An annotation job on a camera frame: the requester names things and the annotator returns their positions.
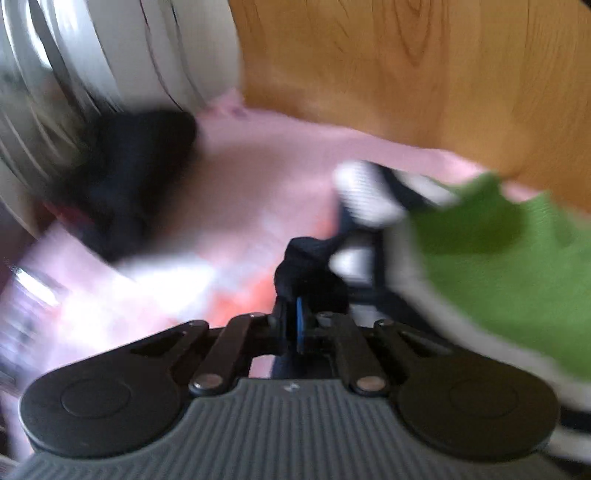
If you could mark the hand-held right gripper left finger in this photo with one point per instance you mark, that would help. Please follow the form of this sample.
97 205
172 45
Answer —
287 325

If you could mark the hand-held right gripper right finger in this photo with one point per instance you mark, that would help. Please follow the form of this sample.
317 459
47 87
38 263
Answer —
319 331

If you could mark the pink printed bed sheet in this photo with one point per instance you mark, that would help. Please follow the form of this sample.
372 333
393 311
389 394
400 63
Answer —
258 152

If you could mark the green cloth with white edge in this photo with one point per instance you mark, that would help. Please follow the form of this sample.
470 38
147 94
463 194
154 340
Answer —
498 277

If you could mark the black cloth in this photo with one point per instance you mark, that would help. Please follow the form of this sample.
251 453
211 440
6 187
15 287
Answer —
134 184

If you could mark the white curtain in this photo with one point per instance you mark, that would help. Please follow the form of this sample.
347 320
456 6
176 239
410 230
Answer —
78 46

